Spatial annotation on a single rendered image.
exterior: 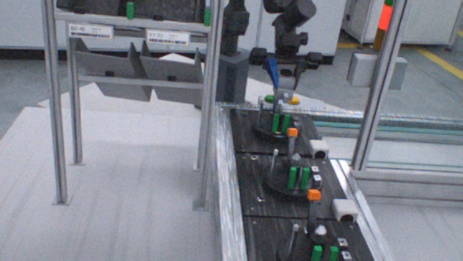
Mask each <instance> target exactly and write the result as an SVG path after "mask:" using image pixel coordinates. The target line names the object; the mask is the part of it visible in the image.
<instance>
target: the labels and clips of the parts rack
mask: <svg viewBox="0 0 463 261"><path fill-rule="evenodd" d="M74 14H85V10H84V7H74ZM133 17H134V3H133V2H128V3H127V5H126V19H127V20H133ZM153 21H163V14H155V13H154V14H153ZM210 21H211V9H205V14H204V23H203V24H204V26H210ZM114 29H115V25H109V24H105V25H98V24H89V23H79V22H71V21H67V33H68V37H79V38H90V39H99V40H114ZM146 44H154V45H181V46H190V32H185V31H179V30H171V31H168V30H160V29H150V28H146ZM175 78H176V77H175V76H169V75H168V79H149V78H129V77H119V76H114V72H110V71H105V75H98V74H78V80H80V81H91V82H101V83H122V84H142V85H152V86H163V87H174V88H193V89H203V83H200V82H198V83H197V82H190V81H179V80H175Z"/></svg>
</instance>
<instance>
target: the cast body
mask: <svg viewBox="0 0 463 261"><path fill-rule="evenodd" d="M277 78H278V88H277V89H275V88H274V86H273V90H274V96H275V99H276V100H282V101H283V103H287V101H292V99H293V95H294V84H295V77H294V74H293V73H292V70H291V69H281V70H280V71H277Z"/></svg>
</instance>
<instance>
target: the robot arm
mask: <svg viewBox="0 0 463 261"><path fill-rule="evenodd" d="M263 3H264V9H265V11H266V12H268V13H269V14H275V13H281V14H280V15H278V16H277V17H276V18H275V20H274V21H273V22H272V23H271V25H272V26H275V43H274V53H272V52H267V49H266V48H260V47H253V48H252V50H251V53H250V57H249V64H252V65H262V64H263V66H262V69H265V70H266V72H267V73H268V74H269V76H270V79H271V80H272V82H273V84H274V88H275V89H277V88H278V78H277V69H276V63H277V62H281V63H296V68H295V69H294V77H295V84H294V90H296V88H297V84H298V80H299V78H300V75H301V73H304V72H305V71H306V69H314V70H316V69H317V68H319V66H320V65H321V62H322V61H323V56H322V54H321V53H320V52H311V51H309V53H308V54H307V55H306V56H303V57H302V56H297V53H298V52H299V50H298V48H300V45H307V44H308V33H307V32H301V33H300V34H297V28H299V27H301V26H302V25H304V23H305V22H308V21H309V20H310V18H312V17H314V16H315V15H316V4H314V3H313V2H312V1H311V0H263ZM249 17H250V13H249V12H248V11H247V10H246V6H245V0H229V3H228V4H227V6H225V8H224V13H223V21H222V35H221V44H220V51H219V54H221V55H225V56H228V57H233V56H235V55H238V54H240V53H241V51H239V50H237V46H238V39H239V36H244V35H245V34H246V29H247V27H248V25H249Z"/></svg>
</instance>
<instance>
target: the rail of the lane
mask: <svg viewBox="0 0 463 261"><path fill-rule="evenodd" d="M214 107H215V108H220V111H223V108H226V109H229V110H230V108H234V109H245V110H256V111H259V110H260V105H258V104H246V103H236V102H215V103H214ZM272 110H273V106H269V105H263V111H267V112H272ZM283 112H298V113H309V114H310V116H311V118H312V119H313V121H320V122H331V123H354V124H361V120H362V117H363V114H364V112H354V111H343V110H332V109H321V108H310V107H284V110H283Z"/></svg>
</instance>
